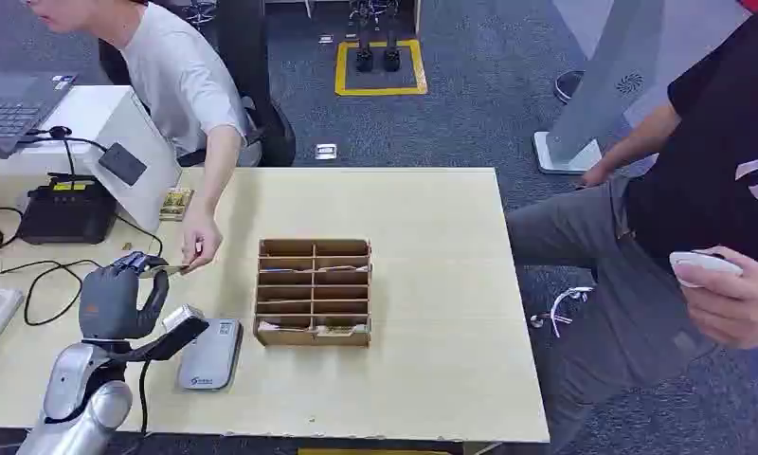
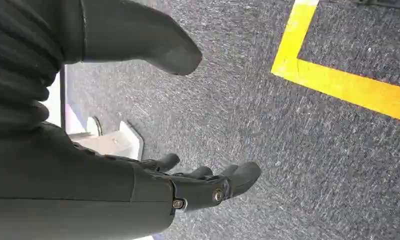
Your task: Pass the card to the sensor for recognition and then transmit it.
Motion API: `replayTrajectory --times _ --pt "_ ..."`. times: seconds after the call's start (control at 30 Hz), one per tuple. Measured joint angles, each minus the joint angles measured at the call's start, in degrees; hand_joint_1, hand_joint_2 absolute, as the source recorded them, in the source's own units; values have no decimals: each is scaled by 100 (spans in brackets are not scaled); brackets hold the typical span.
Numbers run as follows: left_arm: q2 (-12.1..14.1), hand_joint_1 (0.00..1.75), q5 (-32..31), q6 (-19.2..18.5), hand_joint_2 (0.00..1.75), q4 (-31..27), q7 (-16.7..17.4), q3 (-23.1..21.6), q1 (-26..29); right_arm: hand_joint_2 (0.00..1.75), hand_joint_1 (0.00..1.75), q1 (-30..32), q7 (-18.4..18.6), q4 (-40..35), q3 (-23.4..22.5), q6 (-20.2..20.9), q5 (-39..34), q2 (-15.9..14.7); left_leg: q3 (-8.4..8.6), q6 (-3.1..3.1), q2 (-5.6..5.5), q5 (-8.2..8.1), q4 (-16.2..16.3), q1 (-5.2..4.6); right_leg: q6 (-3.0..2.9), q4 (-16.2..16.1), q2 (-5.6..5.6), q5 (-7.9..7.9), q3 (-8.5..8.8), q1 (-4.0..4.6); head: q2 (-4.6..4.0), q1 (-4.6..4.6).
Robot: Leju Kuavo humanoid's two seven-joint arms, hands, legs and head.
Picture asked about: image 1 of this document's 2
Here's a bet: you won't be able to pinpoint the standing person's right hand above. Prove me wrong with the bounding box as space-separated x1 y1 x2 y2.
578 160 616 191

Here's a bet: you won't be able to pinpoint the seated person's right hand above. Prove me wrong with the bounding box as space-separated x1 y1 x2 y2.
180 209 226 272

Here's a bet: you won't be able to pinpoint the standing person's left hand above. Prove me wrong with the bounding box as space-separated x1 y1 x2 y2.
672 246 758 351

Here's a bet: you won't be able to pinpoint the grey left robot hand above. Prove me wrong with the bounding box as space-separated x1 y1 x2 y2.
78 250 171 343

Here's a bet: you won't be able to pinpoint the playing card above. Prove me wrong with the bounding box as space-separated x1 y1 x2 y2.
140 264 192 279

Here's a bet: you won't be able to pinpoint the white handheld remote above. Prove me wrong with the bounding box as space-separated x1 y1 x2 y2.
668 250 745 289

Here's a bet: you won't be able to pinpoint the white stand base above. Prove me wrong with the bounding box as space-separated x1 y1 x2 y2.
532 130 604 176

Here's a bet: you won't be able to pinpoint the stack of cards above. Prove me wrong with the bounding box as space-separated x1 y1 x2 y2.
158 187 196 223

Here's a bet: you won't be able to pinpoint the grey stand column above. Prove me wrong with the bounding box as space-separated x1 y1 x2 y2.
545 0 669 163

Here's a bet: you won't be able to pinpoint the black shoe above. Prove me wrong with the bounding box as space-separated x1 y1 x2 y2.
552 69 587 105

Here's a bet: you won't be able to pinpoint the black box with yellow label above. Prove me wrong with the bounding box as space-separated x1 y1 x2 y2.
16 173 119 246

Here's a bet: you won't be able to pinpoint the standing person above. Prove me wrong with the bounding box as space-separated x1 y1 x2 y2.
506 0 758 444

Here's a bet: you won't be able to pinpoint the black power adapter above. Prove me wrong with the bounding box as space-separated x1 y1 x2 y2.
98 142 149 188

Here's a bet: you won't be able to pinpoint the grey card reader device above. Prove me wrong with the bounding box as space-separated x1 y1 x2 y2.
175 318 244 392

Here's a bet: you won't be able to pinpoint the wooden card sorting box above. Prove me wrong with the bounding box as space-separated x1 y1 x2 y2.
252 237 373 349

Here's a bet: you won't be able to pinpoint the white side table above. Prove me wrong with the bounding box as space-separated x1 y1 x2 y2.
0 84 183 235

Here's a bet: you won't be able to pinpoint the seated person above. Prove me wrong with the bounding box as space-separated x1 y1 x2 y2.
22 0 253 272

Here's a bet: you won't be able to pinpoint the dark grey laptop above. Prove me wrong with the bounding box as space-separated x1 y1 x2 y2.
0 71 80 160

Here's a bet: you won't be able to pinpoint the yellow floor tape square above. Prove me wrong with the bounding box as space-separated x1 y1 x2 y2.
334 38 429 98

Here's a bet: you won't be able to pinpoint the black robot feet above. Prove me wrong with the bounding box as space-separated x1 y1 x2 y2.
349 0 404 74

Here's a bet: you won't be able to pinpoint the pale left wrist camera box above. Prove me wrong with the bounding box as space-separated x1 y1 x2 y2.
127 304 210 364

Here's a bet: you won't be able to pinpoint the black looped cable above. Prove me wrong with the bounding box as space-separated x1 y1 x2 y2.
0 258 104 328

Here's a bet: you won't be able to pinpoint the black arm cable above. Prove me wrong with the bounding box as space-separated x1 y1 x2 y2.
137 357 153 436

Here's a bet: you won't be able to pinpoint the white cable on floor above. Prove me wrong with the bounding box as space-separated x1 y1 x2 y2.
529 285 596 339

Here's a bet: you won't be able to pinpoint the black adapter cable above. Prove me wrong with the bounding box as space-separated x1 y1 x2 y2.
21 125 109 177

